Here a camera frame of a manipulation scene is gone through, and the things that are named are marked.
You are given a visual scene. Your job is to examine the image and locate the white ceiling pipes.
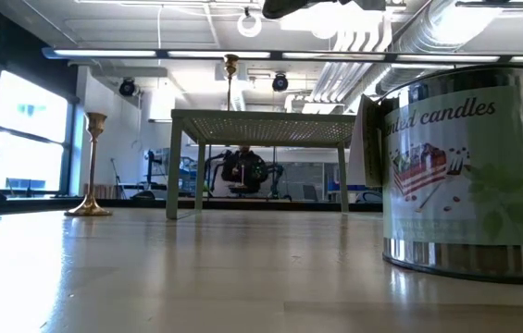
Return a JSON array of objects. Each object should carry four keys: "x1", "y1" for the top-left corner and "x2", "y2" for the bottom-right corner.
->
[{"x1": 309, "y1": 27, "x2": 396, "y2": 112}]

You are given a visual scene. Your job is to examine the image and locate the white ring lamp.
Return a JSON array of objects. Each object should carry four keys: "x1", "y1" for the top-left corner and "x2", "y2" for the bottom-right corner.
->
[{"x1": 236, "y1": 11, "x2": 264, "y2": 39}]

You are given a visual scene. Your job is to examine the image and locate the black aluminium table frame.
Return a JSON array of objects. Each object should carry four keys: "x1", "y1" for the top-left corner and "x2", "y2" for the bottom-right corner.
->
[{"x1": 0, "y1": 196, "x2": 385, "y2": 215}]

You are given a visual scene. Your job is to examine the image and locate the silver candle tin cake label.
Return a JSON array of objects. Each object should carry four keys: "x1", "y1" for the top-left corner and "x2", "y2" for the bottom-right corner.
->
[{"x1": 346, "y1": 63, "x2": 523, "y2": 286}]

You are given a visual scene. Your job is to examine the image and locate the silver ventilation duct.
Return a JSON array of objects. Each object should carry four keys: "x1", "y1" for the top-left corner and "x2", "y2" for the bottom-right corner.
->
[{"x1": 374, "y1": 0, "x2": 507, "y2": 93}]

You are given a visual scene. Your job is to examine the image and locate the overhead light bar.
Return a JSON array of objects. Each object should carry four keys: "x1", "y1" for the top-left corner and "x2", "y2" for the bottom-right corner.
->
[{"x1": 41, "y1": 45, "x2": 523, "y2": 65}]

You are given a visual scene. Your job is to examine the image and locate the silver candle tin floral label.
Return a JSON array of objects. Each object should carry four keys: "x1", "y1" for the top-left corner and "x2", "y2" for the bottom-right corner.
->
[{"x1": 262, "y1": 0, "x2": 312, "y2": 20}]

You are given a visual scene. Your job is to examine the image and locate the person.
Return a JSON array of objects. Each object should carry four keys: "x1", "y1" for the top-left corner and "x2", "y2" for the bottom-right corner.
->
[{"x1": 218, "y1": 145, "x2": 270, "y2": 195}]

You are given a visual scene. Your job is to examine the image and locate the green perforated metal shelf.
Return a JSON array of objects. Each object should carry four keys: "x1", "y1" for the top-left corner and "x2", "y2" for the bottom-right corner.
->
[{"x1": 165, "y1": 109, "x2": 358, "y2": 221}]

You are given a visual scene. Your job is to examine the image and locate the brass candlestick holder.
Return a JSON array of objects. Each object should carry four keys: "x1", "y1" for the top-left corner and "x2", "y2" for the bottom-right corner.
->
[
  {"x1": 222, "y1": 53, "x2": 240, "y2": 112},
  {"x1": 63, "y1": 112, "x2": 114, "y2": 217}
]

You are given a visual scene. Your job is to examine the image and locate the black ceiling speaker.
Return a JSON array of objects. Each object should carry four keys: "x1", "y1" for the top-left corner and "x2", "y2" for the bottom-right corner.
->
[
  {"x1": 118, "y1": 77, "x2": 137, "y2": 98},
  {"x1": 271, "y1": 72, "x2": 290, "y2": 93}
]

